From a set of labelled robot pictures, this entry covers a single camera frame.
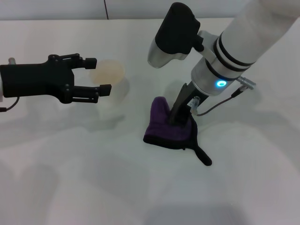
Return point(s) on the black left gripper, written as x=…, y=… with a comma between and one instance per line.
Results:
x=35, y=79

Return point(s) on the purple rag with black edge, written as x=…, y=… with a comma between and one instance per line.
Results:
x=164, y=131

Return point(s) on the white paper cup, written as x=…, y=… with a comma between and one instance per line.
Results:
x=110, y=72

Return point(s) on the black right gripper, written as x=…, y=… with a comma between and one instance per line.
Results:
x=185, y=105

